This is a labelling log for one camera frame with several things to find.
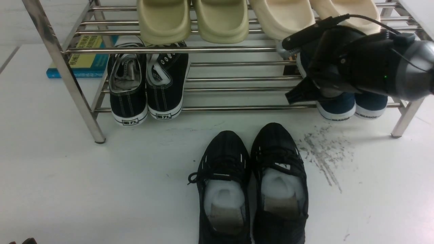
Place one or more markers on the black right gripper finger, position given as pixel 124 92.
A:
pixel 293 44
pixel 305 91

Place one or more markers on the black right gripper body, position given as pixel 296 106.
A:
pixel 351 61

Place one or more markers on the navy slip-on shoe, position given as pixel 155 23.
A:
pixel 370 106
pixel 340 107

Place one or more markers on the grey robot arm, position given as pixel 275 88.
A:
pixel 415 72

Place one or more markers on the left cream slipper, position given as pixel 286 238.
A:
pixel 282 18

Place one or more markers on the cream slipper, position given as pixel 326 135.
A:
pixel 282 18
pixel 333 8

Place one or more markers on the right cream slipper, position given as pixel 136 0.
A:
pixel 333 8

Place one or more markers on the right olive green slipper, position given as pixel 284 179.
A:
pixel 222 21

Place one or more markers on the olive green slipper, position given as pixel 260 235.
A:
pixel 222 21
pixel 164 21

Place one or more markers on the right black knit sneaker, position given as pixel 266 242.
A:
pixel 282 198

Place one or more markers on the black knit sneaker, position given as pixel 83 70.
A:
pixel 282 198
pixel 222 180

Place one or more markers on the left black knit sneaker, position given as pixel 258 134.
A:
pixel 222 180

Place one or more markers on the right black canvas sneaker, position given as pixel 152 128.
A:
pixel 166 76

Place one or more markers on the black canvas sneaker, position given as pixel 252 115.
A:
pixel 126 76
pixel 166 76

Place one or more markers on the left olive green slipper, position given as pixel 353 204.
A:
pixel 164 21

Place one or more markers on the left black canvas sneaker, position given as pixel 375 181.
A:
pixel 126 76

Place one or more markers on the yellow and blue book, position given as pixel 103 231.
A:
pixel 88 65

